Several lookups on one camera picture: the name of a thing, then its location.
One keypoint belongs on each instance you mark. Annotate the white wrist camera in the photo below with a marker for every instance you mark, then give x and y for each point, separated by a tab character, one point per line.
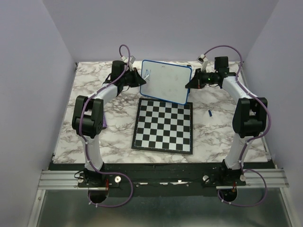
129	62
203	61

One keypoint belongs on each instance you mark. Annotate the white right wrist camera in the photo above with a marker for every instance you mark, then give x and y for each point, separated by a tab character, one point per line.
203	61

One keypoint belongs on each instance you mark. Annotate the aluminium frame rail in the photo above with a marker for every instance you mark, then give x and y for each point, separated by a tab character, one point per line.
262	202

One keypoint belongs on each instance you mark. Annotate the blue framed whiteboard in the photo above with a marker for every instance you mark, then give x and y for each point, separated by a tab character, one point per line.
166	82

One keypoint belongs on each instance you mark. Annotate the purple glitter microphone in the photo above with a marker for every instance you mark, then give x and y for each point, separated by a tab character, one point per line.
104	123

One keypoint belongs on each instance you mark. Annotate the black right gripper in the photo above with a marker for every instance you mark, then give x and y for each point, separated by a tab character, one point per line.
193	82

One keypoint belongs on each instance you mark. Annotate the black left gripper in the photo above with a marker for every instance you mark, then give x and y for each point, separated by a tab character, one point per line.
138	80

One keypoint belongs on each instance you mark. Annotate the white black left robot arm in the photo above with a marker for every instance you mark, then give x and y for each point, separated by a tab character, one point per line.
88	118

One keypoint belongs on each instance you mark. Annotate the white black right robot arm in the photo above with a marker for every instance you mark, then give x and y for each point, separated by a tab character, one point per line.
249	120

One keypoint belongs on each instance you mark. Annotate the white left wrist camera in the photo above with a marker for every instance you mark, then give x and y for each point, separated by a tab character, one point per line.
129	62

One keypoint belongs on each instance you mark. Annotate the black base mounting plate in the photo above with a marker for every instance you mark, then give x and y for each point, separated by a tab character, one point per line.
152	180

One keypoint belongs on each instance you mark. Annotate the black white chessboard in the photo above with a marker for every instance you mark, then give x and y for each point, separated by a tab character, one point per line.
163	127

